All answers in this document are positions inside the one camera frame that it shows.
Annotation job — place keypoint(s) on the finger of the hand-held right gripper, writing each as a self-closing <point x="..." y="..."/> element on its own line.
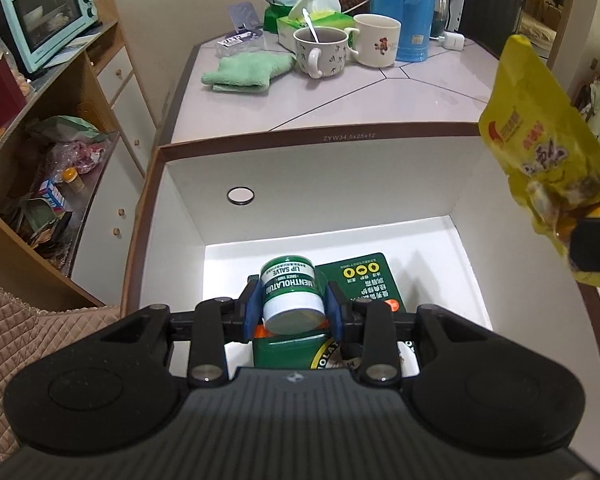
<point x="596" y="245"/>

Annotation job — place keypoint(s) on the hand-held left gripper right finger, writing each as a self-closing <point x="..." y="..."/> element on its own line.
<point x="334" y="311"/>

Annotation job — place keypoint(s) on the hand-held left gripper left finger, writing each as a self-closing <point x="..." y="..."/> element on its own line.
<point x="250" y="306"/>

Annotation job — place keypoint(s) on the green white lip salve jar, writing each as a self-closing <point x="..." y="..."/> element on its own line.
<point x="290" y="290"/>

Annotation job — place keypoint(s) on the yellow snack packet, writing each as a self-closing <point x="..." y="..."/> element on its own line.
<point x="535" y="135"/>

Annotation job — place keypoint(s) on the brown-edged white cardboard box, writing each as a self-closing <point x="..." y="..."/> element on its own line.
<point x="330" y="185"/>

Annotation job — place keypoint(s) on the green medicine box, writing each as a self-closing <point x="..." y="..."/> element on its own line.
<point x="365" y="280"/>

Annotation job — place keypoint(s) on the orange-capped small bottle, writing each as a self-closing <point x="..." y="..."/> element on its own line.
<point x="74" y="180"/>

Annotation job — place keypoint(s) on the beige quilted cover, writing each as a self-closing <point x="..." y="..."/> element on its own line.
<point x="30" y="340"/>

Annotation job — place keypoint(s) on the dark green packet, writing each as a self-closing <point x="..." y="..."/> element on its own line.
<point x="42" y="220"/>

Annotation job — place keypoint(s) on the blue white small carton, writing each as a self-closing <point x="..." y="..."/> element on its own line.
<point x="54" y="195"/>

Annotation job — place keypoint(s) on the pink plastic bag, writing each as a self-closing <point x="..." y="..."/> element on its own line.
<point x="77" y="157"/>

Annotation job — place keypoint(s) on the green folded cloth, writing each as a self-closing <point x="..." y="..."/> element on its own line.
<point x="245" y="72"/>

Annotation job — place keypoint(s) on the white power adapter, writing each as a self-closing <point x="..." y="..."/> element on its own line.
<point x="452" y="41"/>

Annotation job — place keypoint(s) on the green plastic bag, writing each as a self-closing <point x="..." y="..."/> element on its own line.
<point x="70" y="127"/>

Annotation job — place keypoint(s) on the patterned white mug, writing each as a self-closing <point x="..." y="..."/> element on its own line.
<point x="330" y="52"/>

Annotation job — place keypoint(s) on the black mini fridge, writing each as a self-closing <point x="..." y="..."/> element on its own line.
<point x="495" y="5"/>

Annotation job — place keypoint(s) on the clear plastic box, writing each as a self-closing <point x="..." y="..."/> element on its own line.
<point x="240" y="44"/>

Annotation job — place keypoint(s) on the wooden shelf cabinet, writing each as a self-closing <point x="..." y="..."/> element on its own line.
<point x="115" y="80"/>

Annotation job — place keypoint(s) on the white mug with bear print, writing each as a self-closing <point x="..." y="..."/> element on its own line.
<point x="377" y="42"/>

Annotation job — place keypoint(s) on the dark glass kettle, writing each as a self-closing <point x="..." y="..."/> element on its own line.
<point x="442" y="7"/>

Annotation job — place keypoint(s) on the green tissue pack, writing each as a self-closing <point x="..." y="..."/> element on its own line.
<point x="305" y="27"/>

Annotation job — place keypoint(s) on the metal spoon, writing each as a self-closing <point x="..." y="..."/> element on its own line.
<point x="310" y="25"/>

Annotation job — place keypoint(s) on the blue thermos flask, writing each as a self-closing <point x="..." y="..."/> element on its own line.
<point x="410" y="10"/>

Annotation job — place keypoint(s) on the teal toaster oven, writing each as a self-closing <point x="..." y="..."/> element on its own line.
<point x="45" y="15"/>

